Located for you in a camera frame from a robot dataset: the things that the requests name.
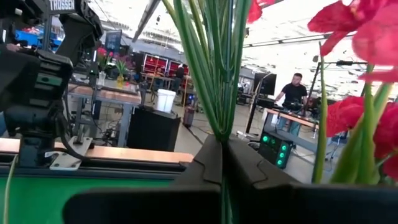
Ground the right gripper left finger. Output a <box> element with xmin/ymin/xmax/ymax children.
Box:
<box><xmin>63</xmin><ymin>135</ymin><xmax>223</xmax><ymax>224</ymax></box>

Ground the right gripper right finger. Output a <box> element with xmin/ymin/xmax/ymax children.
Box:
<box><xmin>226</xmin><ymin>138</ymin><xmax>398</xmax><ymax>224</ymax></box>

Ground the red artificial flower bunch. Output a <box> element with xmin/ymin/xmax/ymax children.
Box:
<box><xmin>161</xmin><ymin>0</ymin><xmax>265</xmax><ymax>224</ymax></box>
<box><xmin>307</xmin><ymin>0</ymin><xmax>398</xmax><ymax>187</ymax></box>

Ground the yellow vase with green plant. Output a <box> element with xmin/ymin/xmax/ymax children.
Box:
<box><xmin>114</xmin><ymin>58</ymin><xmax>129</xmax><ymax>90</ymax></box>

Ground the clear vase with pink flowers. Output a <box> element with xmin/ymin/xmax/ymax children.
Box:
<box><xmin>95</xmin><ymin>46</ymin><xmax>114</xmax><ymax>87</ymax></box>

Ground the black computer with green lights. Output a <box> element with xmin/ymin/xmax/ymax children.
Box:
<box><xmin>257</xmin><ymin>130</ymin><xmax>295</xmax><ymax>170</ymax></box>

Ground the black box cabinet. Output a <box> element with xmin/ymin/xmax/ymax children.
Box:
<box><xmin>126</xmin><ymin>105</ymin><xmax>182</xmax><ymax>152</ymax></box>

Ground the wooden desk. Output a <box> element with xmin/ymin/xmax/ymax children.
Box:
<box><xmin>263</xmin><ymin>107</ymin><xmax>320</xmax><ymax>147</ymax></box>

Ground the white bucket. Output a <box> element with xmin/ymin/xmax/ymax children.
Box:
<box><xmin>155</xmin><ymin>88</ymin><xmax>177</xmax><ymax>113</ymax></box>

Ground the person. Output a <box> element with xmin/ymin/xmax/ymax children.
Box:
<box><xmin>153</xmin><ymin>66</ymin><xmax>166</xmax><ymax>91</ymax></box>
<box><xmin>174</xmin><ymin>63</ymin><xmax>186</xmax><ymax>93</ymax></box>
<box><xmin>274</xmin><ymin>72</ymin><xmax>309</xmax><ymax>135</ymax></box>

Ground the wooden workbench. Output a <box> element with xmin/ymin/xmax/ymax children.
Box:
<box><xmin>67</xmin><ymin>81</ymin><xmax>143</xmax><ymax>147</ymax></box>

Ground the black monitor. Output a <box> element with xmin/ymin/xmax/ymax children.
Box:
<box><xmin>252</xmin><ymin>72</ymin><xmax>278</xmax><ymax>96</ymax></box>

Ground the red tool cabinet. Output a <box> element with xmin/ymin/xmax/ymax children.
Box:
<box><xmin>167</xmin><ymin>60</ymin><xmax>191</xmax><ymax>78</ymax></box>
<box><xmin>142</xmin><ymin>54</ymin><xmax>169</xmax><ymax>76</ymax></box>

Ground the black boom stand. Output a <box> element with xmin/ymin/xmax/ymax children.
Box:
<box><xmin>303</xmin><ymin>59</ymin><xmax>369</xmax><ymax>118</ymax></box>

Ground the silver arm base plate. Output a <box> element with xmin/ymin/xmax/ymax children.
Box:
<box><xmin>49</xmin><ymin>136</ymin><xmax>94</xmax><ymax>171</ymax></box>

